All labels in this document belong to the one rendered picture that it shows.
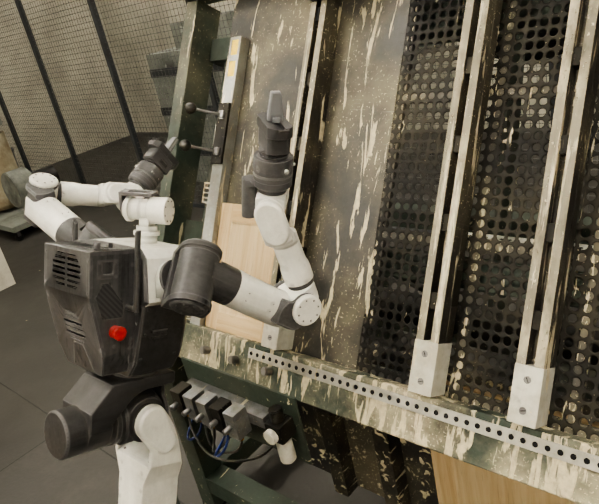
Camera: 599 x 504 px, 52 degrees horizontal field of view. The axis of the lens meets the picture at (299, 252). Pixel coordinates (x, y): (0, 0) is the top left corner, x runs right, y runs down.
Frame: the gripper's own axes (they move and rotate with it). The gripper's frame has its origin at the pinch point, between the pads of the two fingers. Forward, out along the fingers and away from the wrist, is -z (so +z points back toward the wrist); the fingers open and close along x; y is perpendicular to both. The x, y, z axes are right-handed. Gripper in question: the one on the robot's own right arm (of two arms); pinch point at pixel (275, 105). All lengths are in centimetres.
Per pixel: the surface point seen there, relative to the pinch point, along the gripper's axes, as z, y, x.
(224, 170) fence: 40, 2, 62
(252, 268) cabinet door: 62, 5, 35
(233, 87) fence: 17, 7, 74
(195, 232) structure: 66, -7, 70
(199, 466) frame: 155, -13, 43
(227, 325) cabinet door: 81, -4, 32
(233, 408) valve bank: 92, -7, 8
